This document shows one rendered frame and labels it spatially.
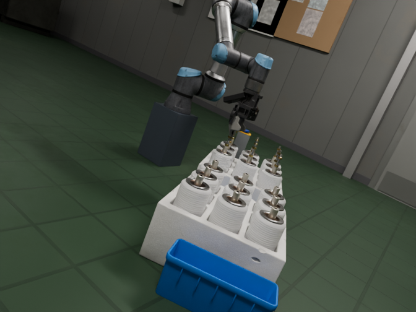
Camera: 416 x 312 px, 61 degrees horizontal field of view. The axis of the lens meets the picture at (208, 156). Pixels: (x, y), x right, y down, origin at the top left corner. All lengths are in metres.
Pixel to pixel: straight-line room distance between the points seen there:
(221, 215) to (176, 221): 0.13
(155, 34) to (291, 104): 2.50
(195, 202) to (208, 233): 0.10
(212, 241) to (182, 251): 0.09
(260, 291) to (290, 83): 3.66
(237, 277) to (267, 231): 0.15
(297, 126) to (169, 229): 3.49
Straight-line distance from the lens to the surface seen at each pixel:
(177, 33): 5.54
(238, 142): 1.94
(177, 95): 1.86
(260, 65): 1.49
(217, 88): 1.91
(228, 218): 1.01
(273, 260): 1.01
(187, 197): 1.02
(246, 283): 1.02
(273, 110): 4.52
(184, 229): 1.02
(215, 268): 1.01
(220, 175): 1.25
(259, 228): 1.02
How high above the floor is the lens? 0.59
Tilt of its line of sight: 14 degrees down
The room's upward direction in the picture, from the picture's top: 22 degrees clockwise
